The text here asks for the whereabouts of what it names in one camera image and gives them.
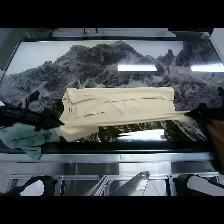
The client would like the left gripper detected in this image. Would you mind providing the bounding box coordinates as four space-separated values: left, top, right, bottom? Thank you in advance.
34 107 65 132

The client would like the brown garment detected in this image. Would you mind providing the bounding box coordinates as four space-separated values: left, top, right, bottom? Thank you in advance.
204 119 224 175

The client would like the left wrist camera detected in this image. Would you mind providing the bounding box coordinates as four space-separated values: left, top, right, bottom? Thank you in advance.
24 90 41 110

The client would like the cream shirt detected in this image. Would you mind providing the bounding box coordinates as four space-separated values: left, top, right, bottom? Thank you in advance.
55 86 191 143

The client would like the grey-green garment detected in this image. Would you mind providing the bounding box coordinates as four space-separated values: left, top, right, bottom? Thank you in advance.
0 122 62 161

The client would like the silver frame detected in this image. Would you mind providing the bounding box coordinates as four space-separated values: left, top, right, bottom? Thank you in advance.
0 28 224 197

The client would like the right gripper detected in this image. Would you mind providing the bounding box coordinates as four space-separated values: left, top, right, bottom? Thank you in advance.
184 103 210 121

